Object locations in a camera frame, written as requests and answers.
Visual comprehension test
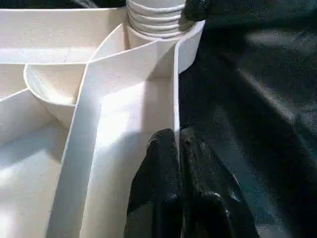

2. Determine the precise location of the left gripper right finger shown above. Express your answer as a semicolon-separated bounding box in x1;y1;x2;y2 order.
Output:
178;125;261;238

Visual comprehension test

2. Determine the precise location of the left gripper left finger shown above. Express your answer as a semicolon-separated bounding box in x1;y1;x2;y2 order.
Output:
123;127;186;238

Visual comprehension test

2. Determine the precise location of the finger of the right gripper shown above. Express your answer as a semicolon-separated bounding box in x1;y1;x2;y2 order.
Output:
184;0;224;22

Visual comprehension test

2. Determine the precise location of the white plastic table leg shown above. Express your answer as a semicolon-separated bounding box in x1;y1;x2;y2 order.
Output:
125;0;197;40

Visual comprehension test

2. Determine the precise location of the white plastic table top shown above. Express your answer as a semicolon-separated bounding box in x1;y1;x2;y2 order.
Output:
0;7;207;238

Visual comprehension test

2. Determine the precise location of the black plastic mat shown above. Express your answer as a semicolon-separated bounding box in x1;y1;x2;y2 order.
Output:
59;0;317;238

